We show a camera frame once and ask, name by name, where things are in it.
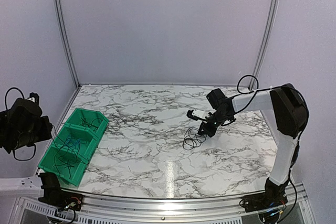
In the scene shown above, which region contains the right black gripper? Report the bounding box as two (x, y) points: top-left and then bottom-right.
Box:
(199, 110), (232, 137)

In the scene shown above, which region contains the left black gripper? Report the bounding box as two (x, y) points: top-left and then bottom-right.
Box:
(7, 115), (52, 150)

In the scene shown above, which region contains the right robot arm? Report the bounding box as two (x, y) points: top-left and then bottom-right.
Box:
(187, 83), (309, 207)

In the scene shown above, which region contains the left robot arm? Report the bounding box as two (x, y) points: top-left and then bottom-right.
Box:
(1, 97), (53, 197)

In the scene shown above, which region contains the near green storage bin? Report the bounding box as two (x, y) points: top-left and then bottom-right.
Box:
(38, 145), (88, 186)

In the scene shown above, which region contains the green storage bin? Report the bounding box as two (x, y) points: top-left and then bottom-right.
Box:
(65, 108), (109, 141)
(54, 125), (99, 163)
(38, 145), (88, 186)

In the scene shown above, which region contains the middle green storage bin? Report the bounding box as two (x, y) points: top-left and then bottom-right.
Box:
(54, 125), (99, 163)

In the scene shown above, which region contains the far green storage bin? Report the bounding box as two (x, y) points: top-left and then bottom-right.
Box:
(65, 108), (109, 141)

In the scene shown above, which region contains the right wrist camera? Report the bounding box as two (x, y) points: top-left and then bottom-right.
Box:
(186, 110), (212, 122)

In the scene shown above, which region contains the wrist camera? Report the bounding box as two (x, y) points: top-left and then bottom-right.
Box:
(186, 110), (212, 122)
(27, 92), (39, 104)

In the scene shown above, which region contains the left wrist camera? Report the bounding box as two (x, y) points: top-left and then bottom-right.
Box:
(27, 92), (39, 104)

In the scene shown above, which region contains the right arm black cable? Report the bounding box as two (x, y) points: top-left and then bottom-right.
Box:
(220, 75), (309, 135)

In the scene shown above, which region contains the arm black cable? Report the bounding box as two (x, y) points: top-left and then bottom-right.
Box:
(220, 75), (309, 135)
(5, 87), (37, 161)

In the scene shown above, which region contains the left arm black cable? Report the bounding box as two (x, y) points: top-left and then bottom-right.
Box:
(5, 87), (37, 161)

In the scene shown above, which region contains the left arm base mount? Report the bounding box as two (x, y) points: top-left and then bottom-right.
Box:
(38, 172), (84, 211)

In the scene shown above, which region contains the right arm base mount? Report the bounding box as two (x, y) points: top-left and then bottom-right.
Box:
(239, 178), (289, 212)

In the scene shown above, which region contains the front aluminium rail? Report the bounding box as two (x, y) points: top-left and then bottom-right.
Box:
(9, 184), (315, 223)

